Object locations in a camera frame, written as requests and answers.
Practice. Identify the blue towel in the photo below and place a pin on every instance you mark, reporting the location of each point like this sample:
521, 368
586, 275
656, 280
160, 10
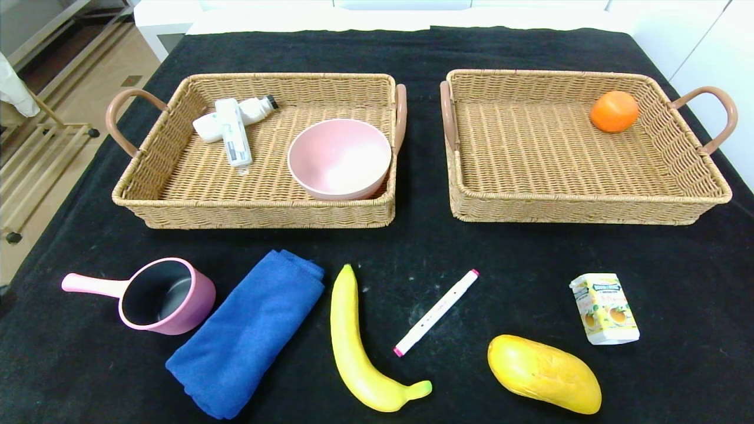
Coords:
247, 335

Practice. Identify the pink saucepan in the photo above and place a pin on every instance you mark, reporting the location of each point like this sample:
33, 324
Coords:
199, 300

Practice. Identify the yellow mango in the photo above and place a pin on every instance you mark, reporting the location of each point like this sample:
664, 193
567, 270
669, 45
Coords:
542, 374

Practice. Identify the small juice carton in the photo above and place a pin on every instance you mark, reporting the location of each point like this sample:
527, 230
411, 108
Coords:
604, 309

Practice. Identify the pink bowl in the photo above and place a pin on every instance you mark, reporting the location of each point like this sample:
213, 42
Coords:
339, 159

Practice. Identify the white marker with pink caps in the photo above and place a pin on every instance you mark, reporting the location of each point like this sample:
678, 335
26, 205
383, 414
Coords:
436, 312

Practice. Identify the yellow banana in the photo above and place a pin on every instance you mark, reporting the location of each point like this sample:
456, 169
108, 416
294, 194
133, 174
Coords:
347, 335

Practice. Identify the white bottle with black cap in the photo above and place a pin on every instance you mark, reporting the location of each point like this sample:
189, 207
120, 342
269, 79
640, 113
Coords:
254, 109

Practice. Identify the black tablecloth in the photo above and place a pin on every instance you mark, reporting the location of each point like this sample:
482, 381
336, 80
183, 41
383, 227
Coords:
530, 265

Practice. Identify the white squeeze tube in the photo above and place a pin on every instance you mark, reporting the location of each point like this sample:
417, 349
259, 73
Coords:
232, 132

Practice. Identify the orange fruit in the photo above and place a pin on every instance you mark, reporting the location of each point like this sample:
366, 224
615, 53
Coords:
614, 111

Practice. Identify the brass floor socket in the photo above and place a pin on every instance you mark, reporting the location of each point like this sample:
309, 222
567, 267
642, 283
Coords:
131, 80

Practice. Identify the white table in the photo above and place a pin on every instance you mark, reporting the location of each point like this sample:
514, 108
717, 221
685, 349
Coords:
165, 17

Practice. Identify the wooden rack on wheels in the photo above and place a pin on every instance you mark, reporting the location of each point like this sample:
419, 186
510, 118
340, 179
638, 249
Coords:
35, 159

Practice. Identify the white cloth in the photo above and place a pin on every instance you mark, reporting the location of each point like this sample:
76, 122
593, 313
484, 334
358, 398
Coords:
12, 88

